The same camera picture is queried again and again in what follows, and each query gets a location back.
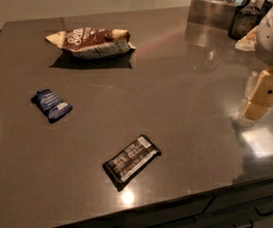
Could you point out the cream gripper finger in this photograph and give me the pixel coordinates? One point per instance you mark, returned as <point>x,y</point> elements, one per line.
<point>258,95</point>

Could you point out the blue rxbar blueberry wrapper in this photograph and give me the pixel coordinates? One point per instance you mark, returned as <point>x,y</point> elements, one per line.
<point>51,105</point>

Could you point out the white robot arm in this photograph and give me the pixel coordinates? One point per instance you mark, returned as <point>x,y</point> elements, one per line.
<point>264,44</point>

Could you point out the black mesh cup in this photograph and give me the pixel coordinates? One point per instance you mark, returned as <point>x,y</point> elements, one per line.
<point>242,23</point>

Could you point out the stainless steel box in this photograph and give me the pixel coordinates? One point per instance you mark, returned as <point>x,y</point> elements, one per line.
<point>213,13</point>

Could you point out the black snack bar wrapper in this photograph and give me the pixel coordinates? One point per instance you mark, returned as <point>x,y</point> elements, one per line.
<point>130,161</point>

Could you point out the brown white snack bag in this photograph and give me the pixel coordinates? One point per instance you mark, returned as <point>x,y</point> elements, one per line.
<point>92,43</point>

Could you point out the black drawer handle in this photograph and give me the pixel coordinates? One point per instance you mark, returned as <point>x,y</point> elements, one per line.
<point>264,210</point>

